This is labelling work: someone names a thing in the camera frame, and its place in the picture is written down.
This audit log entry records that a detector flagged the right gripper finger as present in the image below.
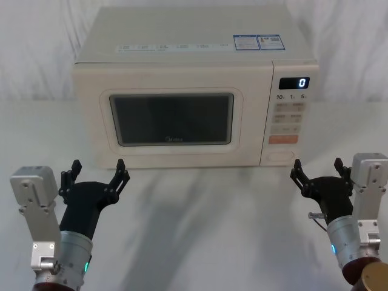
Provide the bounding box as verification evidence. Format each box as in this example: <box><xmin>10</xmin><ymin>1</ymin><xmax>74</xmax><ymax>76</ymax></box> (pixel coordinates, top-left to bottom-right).
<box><xmin>290</xmin><ymin>159</ymin><xmax>316</xmax><ymax>195</ymax></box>
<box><xmin>333</xmin><ymin>157</ymin><xmax>353</xmax><ymax>190</ymax></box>

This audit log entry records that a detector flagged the thin cable with silver plug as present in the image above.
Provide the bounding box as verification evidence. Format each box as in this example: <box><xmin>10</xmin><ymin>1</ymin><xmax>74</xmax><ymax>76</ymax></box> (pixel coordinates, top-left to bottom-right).
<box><xmin>307</xmin><ymin>212</ymin><xmax>331</xmax><ymax>233</ymax></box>

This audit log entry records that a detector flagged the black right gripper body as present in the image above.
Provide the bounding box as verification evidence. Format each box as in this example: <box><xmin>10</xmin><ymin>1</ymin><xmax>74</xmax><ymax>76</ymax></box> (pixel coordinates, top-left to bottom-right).
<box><xmin>303</xmin><ymin>175</ymin><xmax>354</xmax><ymax>223</ymax></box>

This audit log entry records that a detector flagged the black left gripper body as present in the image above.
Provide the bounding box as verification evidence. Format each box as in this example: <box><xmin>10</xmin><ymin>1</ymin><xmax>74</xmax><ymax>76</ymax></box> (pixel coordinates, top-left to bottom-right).
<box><xmin>59</xmin><ymin>181</ymin><xmax>119</xmax><ymax>241</ymax></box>

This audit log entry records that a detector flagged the white curtain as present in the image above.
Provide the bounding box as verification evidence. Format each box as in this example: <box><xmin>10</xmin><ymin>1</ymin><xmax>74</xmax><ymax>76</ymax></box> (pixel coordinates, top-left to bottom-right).
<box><xmin>0</xmin><ymin>0</ymin><xmax>388</xmax><ymax>104</ymax></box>

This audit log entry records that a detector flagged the cream microwave oven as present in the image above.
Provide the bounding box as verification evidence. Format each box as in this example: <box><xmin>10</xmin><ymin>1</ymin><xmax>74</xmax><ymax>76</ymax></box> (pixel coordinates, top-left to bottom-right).
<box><xmin>71</xmin><ymin>6</ymin><xmax>321</xmax><ymax>170</ymax></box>

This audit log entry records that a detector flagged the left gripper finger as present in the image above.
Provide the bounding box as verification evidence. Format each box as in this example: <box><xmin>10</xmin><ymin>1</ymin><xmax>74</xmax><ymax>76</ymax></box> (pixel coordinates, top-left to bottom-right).
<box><xmin>104</xmin><ymin>158</ymin><xmax>131</xmax><ymax>197</ymax></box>
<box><xmin>58</xmin><ymin>159</ymin><xmax>83</xmax><ymax>204</ymax></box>

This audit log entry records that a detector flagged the white table cloth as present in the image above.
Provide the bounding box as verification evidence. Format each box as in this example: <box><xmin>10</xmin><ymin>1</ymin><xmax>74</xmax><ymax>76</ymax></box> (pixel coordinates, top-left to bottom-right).
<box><xmin>0</xmin><ymin>99</ymin><xmax>388</xmax><ymax>291</ymax></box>

